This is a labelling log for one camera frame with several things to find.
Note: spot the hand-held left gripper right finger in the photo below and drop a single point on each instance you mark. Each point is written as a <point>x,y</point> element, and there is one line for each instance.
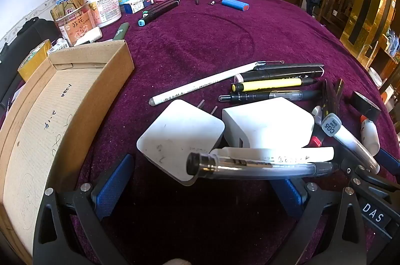
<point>289,198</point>

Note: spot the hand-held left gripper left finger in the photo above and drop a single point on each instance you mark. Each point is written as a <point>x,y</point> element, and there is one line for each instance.
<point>112,187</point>

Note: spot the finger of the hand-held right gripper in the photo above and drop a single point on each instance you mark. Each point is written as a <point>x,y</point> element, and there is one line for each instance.
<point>389,160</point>
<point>347,163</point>

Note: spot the white marker grey cap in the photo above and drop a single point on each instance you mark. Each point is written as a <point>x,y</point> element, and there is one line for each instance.
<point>347,137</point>

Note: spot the white correction pen orange tip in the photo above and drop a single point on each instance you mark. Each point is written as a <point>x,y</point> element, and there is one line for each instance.
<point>370,135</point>

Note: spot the clear ballpoint pen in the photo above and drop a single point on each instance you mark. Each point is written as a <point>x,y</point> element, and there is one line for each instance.
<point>250,169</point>

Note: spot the black tape roll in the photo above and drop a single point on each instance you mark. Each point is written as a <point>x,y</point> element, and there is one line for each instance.
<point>359,101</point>

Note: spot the shallow cardboard box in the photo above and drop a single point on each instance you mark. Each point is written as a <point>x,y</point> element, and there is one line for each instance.
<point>47,115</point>

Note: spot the black marker pink cap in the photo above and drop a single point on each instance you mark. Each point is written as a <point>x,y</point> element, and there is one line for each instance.
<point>275,74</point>

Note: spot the flat white pen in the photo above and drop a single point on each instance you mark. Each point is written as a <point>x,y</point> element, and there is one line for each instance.
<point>312,155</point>

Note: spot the white marker red band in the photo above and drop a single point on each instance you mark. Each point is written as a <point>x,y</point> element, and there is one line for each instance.
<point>316,115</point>

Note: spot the dark brown pen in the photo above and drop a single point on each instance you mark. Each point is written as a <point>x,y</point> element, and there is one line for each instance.
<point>326,99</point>
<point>337,96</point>

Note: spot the white charger with slot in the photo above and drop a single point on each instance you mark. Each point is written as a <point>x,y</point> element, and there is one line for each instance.
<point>268,121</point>

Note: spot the white square charger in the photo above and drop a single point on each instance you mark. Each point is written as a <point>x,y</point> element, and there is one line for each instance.
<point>175,137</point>

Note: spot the black gel pen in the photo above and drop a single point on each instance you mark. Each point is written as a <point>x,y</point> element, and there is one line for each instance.
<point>281,95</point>

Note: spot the yellow highlighter pen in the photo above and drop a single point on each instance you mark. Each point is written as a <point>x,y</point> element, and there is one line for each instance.
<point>268,84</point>

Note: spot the long white pencil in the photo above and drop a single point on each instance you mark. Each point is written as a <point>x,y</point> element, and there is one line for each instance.
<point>193,87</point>

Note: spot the yellow tape roll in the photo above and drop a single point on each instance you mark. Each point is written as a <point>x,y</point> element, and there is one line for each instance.
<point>31,60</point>

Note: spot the white eraser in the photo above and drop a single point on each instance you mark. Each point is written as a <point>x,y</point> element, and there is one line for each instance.
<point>92,34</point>

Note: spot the dark green pen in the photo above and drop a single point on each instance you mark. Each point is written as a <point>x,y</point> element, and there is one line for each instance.
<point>122,30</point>

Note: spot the gold framed cabinet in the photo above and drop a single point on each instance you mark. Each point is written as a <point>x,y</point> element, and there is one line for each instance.
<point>368,2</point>

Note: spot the clear jar orange label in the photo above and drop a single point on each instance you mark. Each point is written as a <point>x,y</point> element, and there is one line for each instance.
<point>76,27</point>

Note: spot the black marker blue cap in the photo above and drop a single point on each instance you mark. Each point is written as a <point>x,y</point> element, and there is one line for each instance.
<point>156,15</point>

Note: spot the white plastic tub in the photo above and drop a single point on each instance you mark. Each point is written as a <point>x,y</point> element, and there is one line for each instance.
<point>106,6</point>

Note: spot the small blue white box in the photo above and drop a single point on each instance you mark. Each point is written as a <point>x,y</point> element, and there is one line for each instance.
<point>134,6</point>

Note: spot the black marker green cap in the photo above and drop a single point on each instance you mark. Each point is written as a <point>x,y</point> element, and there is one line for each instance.
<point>159,7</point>

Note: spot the blue cylindrical battery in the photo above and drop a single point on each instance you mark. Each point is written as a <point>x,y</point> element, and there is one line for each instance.
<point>234,3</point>

